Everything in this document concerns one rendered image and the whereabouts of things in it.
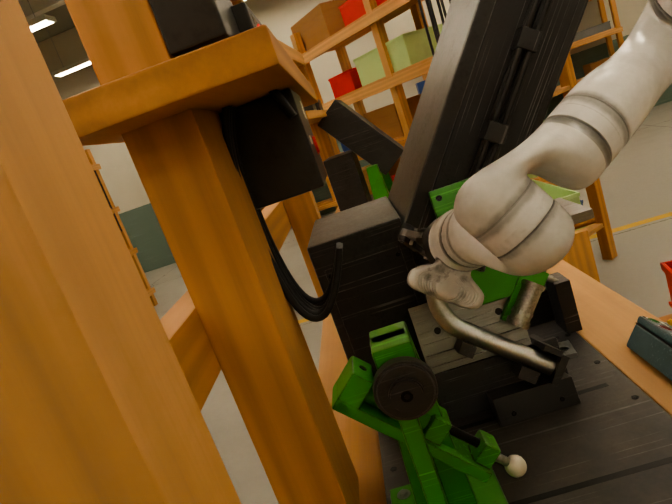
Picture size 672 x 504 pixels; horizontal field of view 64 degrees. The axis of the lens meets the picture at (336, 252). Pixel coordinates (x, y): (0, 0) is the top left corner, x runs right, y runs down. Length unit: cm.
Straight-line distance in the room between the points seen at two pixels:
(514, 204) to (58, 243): 34
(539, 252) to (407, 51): 364
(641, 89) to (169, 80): 44
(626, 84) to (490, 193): 16
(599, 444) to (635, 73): 51
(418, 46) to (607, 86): 364
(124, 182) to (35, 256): 1086
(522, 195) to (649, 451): 48
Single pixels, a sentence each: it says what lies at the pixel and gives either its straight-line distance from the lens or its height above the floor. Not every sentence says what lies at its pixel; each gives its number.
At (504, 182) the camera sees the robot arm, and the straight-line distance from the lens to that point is 47.
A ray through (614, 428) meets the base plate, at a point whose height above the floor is 90.
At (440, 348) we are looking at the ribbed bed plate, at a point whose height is 102.
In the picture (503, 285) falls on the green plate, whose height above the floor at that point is 109.
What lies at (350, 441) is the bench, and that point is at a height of 88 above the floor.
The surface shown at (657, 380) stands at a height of 90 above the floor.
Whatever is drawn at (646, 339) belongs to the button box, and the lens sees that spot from 104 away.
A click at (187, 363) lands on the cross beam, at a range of 64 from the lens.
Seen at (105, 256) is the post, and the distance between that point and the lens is 35.
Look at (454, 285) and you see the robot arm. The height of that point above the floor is 121.
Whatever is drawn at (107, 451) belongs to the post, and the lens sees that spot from 33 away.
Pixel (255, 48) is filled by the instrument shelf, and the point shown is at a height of 152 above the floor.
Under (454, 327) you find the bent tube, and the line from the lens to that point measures 90.
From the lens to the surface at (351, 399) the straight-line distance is 68.
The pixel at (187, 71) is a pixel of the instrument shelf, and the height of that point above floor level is 152.
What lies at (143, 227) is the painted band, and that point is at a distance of 1117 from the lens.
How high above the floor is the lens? 143
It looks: 12 degrees down
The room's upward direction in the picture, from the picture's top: 20 degrees counter-clockwise
